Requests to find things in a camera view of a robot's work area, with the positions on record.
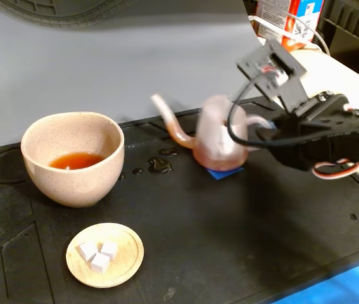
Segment pink translucent gooseneck kettle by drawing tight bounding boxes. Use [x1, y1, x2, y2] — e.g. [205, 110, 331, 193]
[150, 93, 274, 172]

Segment black camera cable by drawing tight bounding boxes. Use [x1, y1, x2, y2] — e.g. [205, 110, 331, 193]
[226, 75, 359, 148]

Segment brown tea liquid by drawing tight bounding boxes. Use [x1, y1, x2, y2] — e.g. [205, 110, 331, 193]
[48, 151, 106, 170]

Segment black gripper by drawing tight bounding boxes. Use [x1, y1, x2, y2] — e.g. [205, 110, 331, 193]
[255, 91, 359, 172]

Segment small blue tape square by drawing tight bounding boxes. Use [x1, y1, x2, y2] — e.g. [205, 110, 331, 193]
[206, 166, 245, 181]

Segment beige speckled ceramic cup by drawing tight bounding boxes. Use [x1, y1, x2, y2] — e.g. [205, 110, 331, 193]
[20, 111, 125, 208]

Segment red white black servo cable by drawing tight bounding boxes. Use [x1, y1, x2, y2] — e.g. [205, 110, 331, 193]
[312, 134, 359, 181]

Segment grey ribbed silicone mat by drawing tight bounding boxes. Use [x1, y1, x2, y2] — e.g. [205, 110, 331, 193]
[0, 0, 142, 30]

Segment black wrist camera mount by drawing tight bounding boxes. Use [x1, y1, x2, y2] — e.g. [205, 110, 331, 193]
[236, 38, 310, 113]

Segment white sugar cube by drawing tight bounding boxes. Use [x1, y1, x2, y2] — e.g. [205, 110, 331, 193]
[90, 252, 111, 274]
[76, 241, 99, 263]
[98, 241, 119, 262]

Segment round wooden plate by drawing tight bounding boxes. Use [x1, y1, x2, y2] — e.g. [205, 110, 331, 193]
[65, 222, 144, 289]

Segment black plastic crate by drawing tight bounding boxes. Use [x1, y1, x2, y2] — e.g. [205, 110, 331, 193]
[320, 0, 359, 54]

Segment red and white carton box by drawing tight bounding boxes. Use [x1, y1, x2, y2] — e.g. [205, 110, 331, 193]
[256, 0, 325, 52]

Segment flat white cable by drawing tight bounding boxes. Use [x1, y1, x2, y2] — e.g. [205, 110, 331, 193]
[248, 14, 297, 42]

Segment black rubber work mat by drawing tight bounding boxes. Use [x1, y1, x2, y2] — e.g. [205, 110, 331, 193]
[0, 96, 359, 304]

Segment grey backdrop sheet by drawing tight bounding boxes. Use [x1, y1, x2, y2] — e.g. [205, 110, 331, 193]
[0, 0, 281, 149]

